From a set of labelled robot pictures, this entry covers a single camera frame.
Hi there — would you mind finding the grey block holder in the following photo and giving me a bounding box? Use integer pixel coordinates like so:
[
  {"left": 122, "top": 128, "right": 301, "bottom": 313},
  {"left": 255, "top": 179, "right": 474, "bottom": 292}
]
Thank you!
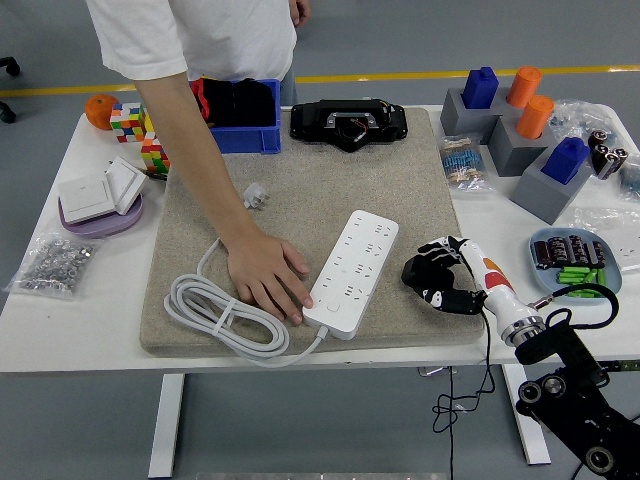
[
  {"left": 509, "top": 150, "right": 594, "bottom": 226},
  {"left": 439, "top": 88, "right": 519, "bottom": 146},
  {"left": 487, "top": 114, "right": 556, "bottom": 178}
]

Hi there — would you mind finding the person's right hand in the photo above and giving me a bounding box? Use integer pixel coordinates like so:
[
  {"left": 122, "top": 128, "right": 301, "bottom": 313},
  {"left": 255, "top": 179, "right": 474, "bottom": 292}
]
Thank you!
[{"left": 225, "top": 230, "right": 315, "bottom": 326}]

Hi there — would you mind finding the orange fruit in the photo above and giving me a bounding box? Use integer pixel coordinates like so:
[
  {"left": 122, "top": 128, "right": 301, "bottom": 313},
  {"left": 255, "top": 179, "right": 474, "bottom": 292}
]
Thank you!
[{"left": 83, "top": 94, "right": 121, "bottom": 132}]

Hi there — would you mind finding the clear plastic bag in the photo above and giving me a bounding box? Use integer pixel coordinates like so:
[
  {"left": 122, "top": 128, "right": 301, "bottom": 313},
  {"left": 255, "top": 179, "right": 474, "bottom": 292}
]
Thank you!
[{"left": 572, "top": 206, "right": 640, "bottom": 274}]

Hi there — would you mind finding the white wall switch panel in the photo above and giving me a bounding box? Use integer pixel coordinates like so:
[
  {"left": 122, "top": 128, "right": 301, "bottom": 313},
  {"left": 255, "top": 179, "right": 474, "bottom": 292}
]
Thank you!
[
  {"left": 56, "top": 173, "right": 117, "bottom": 225},
  {"left": 104, "top": 156, "right": 149, "bottom": 216}
]

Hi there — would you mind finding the black and red fabric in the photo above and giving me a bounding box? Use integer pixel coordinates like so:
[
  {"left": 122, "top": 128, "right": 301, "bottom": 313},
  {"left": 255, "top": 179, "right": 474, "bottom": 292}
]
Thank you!
[{"left": 189, "top": 77, "right": 276, "bottom": 129}]

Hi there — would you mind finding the blue block peg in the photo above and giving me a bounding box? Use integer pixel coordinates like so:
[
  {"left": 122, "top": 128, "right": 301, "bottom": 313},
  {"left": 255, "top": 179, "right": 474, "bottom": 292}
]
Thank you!
[
  {"left": 460, "top": 66, "right": 500, "bottom": 110},
  {"left": 540, "top": 136, "right": 592, "bottom": 186}
]

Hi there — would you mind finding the clear bag of blue parts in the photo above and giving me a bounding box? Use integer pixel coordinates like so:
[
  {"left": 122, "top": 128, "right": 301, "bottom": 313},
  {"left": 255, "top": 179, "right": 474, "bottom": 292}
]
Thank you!
[
  {"left": 618, "top": 162, "right": 640, "bottom": 195},
  {"left": 548, "top": 98, "right": 619, "bottom": 146}
]

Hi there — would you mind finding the orange cylinder peg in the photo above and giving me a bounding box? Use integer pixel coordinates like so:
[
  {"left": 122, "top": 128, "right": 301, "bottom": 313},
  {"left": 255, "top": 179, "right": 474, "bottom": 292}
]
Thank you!
[
  {"left": 505, "top": 66, "right": 543, "bottom": 109},
  {"left": 515, "top": 94, "right": 556, "bottom": 140}
]

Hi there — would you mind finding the blue plastic bin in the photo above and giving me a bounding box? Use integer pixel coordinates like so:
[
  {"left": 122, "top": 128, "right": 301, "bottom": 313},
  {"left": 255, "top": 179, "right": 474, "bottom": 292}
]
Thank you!
[{"left": 187, "top": 78, "right": 283, "bottom": 155}]

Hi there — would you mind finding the light blue plate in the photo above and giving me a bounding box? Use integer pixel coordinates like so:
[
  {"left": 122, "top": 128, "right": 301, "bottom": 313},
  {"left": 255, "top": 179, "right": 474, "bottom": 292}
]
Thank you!
[{"left": 528, "top": 227, "right": 625, "bottom": 305}]

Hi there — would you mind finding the white power strip cable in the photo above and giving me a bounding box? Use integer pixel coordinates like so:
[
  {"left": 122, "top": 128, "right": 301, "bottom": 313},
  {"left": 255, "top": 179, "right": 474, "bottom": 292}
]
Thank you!
[{"left": 163, "top": 237, "right": 330, "bottom": 369}]

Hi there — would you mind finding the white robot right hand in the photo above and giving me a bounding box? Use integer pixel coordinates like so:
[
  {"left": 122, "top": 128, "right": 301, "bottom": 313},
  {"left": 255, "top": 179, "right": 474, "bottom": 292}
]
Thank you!
[{"left": 416, "top": 234, "right": 532, "bottom": 332}]

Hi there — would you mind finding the black device housing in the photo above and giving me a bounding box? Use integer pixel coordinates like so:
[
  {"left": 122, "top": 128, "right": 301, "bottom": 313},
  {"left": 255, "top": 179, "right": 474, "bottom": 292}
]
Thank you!
[{"left": 289, "top": 98, "right": 409, "bottom": 154}]

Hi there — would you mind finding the bag of metal nuts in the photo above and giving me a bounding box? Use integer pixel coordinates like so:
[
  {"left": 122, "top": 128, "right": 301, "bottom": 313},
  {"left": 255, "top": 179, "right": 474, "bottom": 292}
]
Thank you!
[{"left": 3, "top": 229, "right": 104, "bottom": 302}]

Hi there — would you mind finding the white table leg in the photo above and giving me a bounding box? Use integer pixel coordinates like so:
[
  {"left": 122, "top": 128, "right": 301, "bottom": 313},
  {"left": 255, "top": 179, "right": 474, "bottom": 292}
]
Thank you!
[
  {"left": 501, "top": 363, "right": 553, "bottom": 466},
  {"left": 148, "top": 372, "right": 186, "bottom": 479}
]

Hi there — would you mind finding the person's left hand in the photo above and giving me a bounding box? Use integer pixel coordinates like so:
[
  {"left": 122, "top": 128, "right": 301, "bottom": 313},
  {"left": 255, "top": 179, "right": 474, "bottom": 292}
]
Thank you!
[{"left": 288, "top": 0, "right": 313, "bottom": 29}]

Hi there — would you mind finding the person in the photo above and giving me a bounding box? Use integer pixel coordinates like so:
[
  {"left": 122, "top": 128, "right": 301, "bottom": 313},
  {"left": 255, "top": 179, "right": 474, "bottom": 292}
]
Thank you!
[{"left": 84, "top": 0, "right": 300, "bottom": 107}]

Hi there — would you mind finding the white power strip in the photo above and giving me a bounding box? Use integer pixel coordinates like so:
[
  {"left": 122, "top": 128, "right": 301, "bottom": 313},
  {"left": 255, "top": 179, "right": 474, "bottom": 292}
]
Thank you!
[{"left": 302, "top": 209, "right": 400, "bottom": 342}]

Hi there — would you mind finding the bag of resistors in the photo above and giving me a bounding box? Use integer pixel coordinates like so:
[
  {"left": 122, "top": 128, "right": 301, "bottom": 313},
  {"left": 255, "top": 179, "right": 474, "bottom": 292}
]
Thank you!
[{"left": 437, "top": 134, "right": 494, "bottom": 193}]

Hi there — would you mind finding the black office chair base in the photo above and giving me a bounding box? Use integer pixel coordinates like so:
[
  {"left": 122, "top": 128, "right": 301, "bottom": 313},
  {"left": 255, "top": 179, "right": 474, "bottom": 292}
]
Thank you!
[{"left": 0, "top": 56, "right": 22, "bottom": 125}]

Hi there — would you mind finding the purple tray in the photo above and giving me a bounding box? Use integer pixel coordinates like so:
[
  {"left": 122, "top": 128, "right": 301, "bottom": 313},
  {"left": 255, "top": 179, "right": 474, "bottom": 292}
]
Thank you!
[{"left": 58, "top": 192, "right": 145, "bottom": 239}]

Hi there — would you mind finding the white three-pin wall plug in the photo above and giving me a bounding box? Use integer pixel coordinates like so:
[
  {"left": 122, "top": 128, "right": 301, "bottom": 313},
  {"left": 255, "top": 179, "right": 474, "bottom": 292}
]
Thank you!
[{"left": 242, "top": 182, "right": 272, "bottom": 211}]

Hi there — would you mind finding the black plug adapter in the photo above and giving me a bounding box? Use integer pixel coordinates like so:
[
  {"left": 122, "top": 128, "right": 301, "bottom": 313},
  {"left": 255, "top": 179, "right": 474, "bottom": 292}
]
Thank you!
[{"left": 401, "top": 249, "right": 464, "bottom": 297}]

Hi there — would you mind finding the multicolour puzzle cube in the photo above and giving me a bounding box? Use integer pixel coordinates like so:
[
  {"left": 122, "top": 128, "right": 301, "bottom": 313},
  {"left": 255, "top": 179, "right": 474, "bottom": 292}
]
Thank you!
[
  {"left": 140, "top": 132, "right": 171, "bottom": 175},
  {"left": 109, "top": 102, "right": 147, "bottom": 144}
]

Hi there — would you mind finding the thin black hanging cable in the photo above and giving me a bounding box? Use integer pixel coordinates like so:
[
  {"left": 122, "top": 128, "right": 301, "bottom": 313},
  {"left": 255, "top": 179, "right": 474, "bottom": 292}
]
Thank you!
[{"left": 448, "top": 369, "right": 456, "bottom": 480}]

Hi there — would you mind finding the bundle of dark capacitors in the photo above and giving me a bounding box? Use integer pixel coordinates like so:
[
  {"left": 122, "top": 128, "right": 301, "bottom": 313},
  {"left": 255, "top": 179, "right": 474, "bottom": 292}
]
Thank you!
[{"left": 587, "top": 128, "right": 630, "bottom": 181}]

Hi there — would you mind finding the black plug cord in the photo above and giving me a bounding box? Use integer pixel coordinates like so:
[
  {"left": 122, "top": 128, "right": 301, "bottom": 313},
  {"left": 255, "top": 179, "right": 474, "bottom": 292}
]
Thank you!
[{"left": 432, "top": 307, "right": 497, "bottom": 435}]

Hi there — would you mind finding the grey-brown mat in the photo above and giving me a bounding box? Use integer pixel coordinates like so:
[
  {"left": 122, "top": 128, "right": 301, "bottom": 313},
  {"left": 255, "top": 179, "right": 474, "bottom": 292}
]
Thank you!
[{"left": 138, "top": 106, "right": 486, "bottom": 357}]

